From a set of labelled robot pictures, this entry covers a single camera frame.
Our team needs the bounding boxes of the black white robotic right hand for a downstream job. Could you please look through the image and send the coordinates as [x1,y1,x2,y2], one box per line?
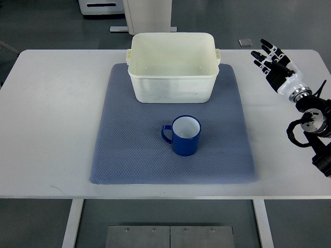
[251,39,306,95]

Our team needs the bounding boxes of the blue mug white inside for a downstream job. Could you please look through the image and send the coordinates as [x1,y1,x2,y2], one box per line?
[161,115,201,157]

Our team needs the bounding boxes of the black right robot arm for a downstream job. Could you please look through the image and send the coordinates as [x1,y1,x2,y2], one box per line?
[287,81,330,178]

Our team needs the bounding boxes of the white plastic box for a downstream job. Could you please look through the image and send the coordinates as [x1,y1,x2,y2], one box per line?
[126,33,221,103]

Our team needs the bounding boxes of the small grey floor plate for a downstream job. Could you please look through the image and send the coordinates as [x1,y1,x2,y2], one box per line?
[238,38,253,48]

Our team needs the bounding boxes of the white pillar stand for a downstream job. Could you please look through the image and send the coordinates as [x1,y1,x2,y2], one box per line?
[110,0,177,36]

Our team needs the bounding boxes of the right white table leg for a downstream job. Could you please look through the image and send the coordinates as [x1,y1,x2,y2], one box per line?
[253,199,274,248]

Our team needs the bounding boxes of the white table leg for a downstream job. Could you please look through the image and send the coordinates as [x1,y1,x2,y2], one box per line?
[253,199,274,248]
[62,199,84,248]

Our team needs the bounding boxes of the blue textured mat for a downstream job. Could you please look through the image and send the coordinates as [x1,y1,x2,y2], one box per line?
[90,64,257,184]

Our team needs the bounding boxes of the white cabinet with slot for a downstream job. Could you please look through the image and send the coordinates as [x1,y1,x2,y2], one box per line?
[78,0,124,16]

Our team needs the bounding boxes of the left white table leg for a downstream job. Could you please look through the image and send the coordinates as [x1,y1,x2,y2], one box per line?
[62,199,84,248]

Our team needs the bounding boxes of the grey bar at left edge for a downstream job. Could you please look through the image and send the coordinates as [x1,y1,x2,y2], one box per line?
[0,40,20,55]

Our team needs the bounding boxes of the grey metal base plate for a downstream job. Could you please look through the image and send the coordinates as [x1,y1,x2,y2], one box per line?
[106,225,235,247]

